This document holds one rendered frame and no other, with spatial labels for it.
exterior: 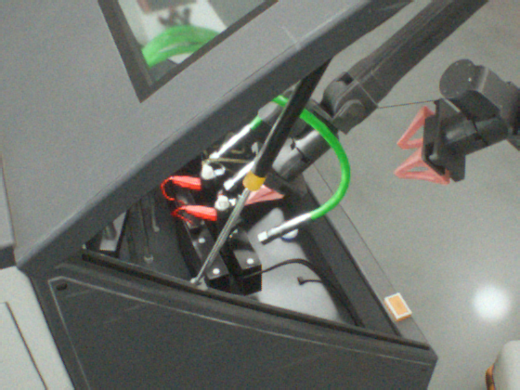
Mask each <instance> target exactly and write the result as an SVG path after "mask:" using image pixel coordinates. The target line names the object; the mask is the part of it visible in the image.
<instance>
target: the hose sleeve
mask: <svg viewBox="0 0 520 390"><path fill-rule="evenodd" d="M310 212H311V211H307V212H305V213H304V214H302V215H299V216H297V217H295V218H294V219H292V220H290V221H288V222H286V223H283V224H281V225H278V226H277V227H273V228H272V229H270V230H268V231H267V236H268V238H269V239H270V240H271V241H274V240H276V239H279V238H280V237H283V236H285V235H287V234H289V233H291V232H293V231H295V230H297V229H299V228H300V227H303V226H305V225H308V224H309V223H311V222H314V221H315V220H314V219H312V217H311V215H310Z"/></svg>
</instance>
